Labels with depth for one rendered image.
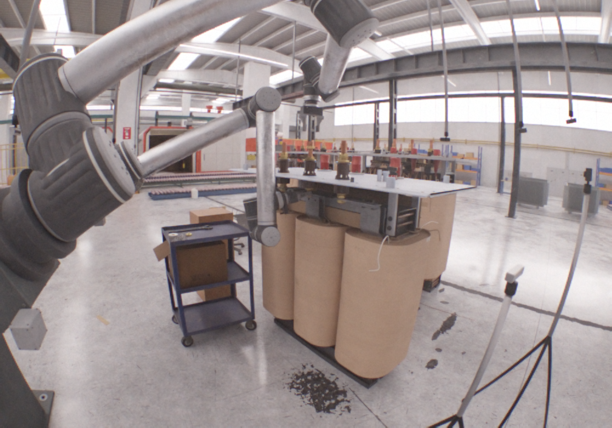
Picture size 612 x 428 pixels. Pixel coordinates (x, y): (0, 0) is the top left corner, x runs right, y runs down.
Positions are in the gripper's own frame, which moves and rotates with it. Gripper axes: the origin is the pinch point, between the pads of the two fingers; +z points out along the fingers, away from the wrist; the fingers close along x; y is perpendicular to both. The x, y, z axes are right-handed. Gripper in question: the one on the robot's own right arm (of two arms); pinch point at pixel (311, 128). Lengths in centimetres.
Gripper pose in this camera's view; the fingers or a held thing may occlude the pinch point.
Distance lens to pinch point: 169.4
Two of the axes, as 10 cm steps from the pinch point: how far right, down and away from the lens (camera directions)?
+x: 9.1, -0.4, 4.2
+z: -0.3, 9.9, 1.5
